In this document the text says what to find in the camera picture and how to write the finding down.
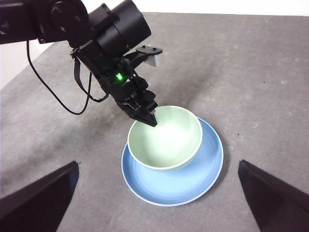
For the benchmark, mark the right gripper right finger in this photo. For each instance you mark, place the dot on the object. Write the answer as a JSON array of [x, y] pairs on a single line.
[[277, 205]]

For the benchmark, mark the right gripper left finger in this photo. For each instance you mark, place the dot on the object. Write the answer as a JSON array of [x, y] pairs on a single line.
[[36, 203]]

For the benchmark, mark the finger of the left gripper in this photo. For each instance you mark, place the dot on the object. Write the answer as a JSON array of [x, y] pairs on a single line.
[[151, 102], [144, 116]]

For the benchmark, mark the green ribbed bowl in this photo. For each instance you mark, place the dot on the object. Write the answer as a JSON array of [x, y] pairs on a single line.
[[166, 145]]

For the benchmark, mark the blue round plate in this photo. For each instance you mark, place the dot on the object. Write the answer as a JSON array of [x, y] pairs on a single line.
[[173, 191]]

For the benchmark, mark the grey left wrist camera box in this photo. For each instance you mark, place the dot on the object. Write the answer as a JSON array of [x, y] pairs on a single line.
[[154, 59]]

